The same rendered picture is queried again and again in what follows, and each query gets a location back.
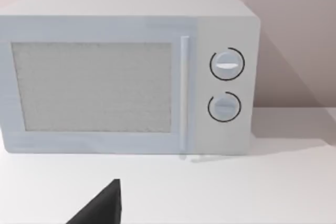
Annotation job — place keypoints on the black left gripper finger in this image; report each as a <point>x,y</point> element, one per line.
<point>105,205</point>

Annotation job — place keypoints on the pale blue microwave door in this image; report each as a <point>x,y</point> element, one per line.
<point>92,140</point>

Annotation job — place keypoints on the small pale microwave knob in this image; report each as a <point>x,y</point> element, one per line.
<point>224,107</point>

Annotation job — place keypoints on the large pale microwave knob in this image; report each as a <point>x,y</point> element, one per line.
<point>226,64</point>

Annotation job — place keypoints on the pale microwave oven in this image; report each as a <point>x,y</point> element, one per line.
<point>223,24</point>

